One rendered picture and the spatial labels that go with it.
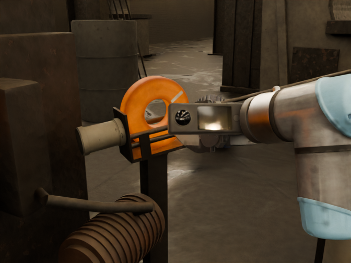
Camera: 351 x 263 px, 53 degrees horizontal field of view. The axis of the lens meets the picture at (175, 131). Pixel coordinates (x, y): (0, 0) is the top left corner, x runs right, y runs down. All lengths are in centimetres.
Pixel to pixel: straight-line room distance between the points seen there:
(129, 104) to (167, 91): 9
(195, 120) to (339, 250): 51
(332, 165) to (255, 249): 114
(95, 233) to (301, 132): 41
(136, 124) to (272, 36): 234
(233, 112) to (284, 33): 241
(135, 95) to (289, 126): 37
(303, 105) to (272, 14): 257
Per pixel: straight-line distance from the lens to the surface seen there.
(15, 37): 77
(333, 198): 45
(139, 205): 70
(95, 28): 312
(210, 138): 58
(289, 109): 47
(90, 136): 72
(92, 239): 68
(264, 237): 164
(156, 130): 75
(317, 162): 45
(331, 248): 92
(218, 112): 54
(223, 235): 163
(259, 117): 50
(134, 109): 74
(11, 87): 64
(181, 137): 66
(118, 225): 71
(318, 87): 45
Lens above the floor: 91
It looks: 18 degrees down
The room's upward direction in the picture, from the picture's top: straight up
